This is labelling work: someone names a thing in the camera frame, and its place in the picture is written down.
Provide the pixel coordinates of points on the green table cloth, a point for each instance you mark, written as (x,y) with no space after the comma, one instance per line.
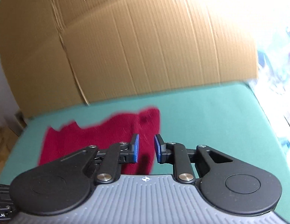
(205,112)

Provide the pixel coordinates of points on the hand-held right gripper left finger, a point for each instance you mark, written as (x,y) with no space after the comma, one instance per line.
(135,148)

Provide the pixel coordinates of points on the red knit sweater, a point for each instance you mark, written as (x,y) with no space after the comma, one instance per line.
(100,133)

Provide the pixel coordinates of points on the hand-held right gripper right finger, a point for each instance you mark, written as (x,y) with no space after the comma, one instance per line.
(157,149)

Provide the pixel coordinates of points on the large flattened cardboard sheet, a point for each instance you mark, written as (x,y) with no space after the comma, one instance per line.
(135,39)

